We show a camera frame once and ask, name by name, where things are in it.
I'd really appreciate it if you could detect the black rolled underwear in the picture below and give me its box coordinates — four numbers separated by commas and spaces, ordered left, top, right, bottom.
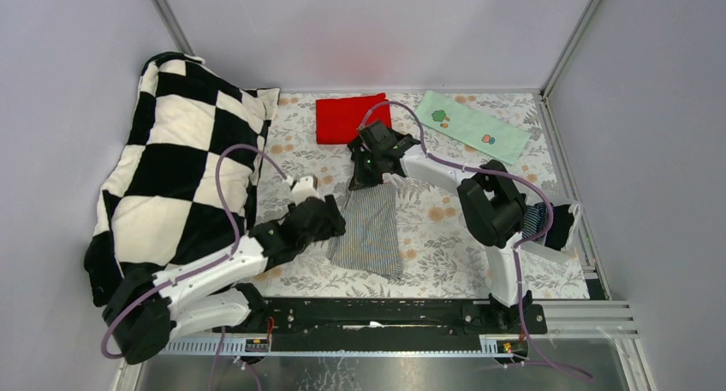
544, 204, 574, 251

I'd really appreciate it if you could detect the black crumpled garment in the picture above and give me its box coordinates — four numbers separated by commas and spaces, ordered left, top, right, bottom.
347, 136, 367, 162

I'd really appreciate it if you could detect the navy striped rolled underwear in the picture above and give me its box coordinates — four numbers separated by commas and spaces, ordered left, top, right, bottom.
522, 202, 548, 239

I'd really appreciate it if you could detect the red folded cloth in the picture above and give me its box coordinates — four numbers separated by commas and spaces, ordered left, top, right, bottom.
315, 92, 388, 145

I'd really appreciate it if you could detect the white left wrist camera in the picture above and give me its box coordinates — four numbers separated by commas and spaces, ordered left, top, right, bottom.
290, 175, 323, 204

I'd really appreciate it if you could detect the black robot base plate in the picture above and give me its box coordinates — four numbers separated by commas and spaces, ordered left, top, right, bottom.
227, 295, 548, 335

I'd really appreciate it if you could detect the aluminium frame rail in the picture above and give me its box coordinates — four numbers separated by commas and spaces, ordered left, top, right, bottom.
110, 297, 659, 391

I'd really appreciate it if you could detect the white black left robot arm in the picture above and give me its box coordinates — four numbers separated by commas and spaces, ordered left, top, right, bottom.
101, 195, 345, 364

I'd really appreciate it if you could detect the grey striped underwear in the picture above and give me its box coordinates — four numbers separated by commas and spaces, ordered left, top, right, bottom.
327, 183, 403, 280

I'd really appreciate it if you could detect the black white checkered blanket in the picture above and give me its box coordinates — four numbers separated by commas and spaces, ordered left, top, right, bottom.
83, 51, 280, 307

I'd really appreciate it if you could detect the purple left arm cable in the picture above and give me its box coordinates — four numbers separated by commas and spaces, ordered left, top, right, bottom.
100, 144, 290, 391

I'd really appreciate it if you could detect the clear plastic organizer box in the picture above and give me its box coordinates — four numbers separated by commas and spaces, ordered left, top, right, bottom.
460, 196, 581, 263

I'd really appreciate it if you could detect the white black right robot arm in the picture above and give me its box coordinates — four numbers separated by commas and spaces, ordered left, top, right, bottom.
348, 121, 527, 333

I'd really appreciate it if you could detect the mint green printed cloth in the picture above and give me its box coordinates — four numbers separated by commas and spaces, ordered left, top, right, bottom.
415, 91, 530, 164

